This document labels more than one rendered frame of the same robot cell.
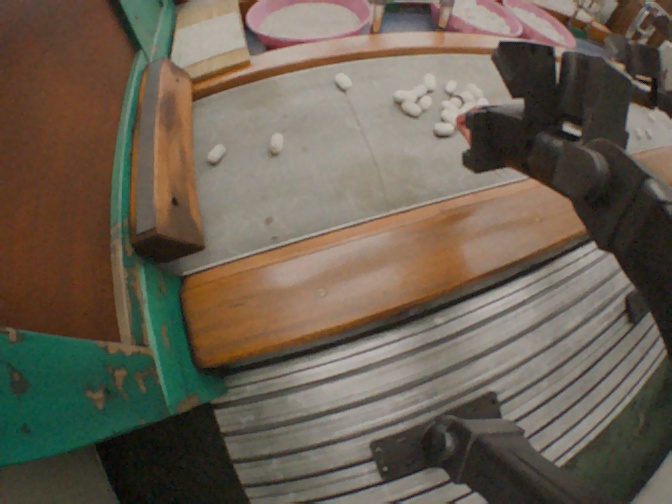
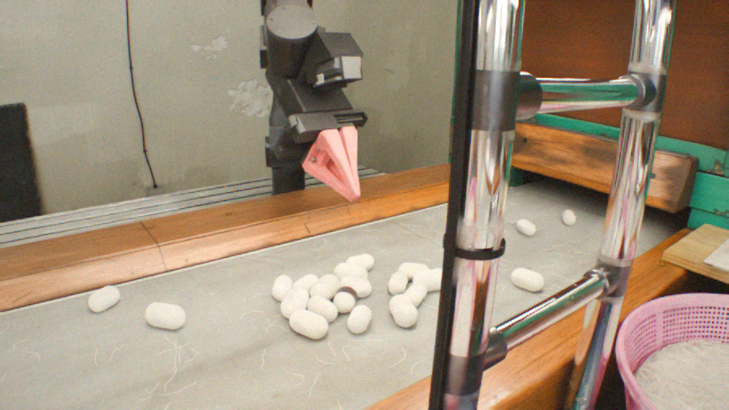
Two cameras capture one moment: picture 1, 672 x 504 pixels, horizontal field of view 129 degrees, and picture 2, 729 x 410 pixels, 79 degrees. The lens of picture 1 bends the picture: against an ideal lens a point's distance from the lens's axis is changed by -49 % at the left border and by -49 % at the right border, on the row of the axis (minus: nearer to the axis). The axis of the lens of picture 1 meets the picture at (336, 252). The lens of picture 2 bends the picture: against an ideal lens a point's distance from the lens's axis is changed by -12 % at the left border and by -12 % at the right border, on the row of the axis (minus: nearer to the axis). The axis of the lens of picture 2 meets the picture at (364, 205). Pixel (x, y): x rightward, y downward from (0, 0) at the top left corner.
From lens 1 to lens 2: 0.83 m
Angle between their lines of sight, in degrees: 87
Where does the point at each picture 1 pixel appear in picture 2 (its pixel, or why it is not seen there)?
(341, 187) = (442, 223)
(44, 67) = (597, 27)
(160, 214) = (518, 125)
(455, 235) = (330, 198)
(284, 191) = not seen: hidden behind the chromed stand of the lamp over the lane
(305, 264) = (434, 181)
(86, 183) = not seen: hidden behind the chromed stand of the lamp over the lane
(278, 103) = (574, 259)
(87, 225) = not seen: hidden behind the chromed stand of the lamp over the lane
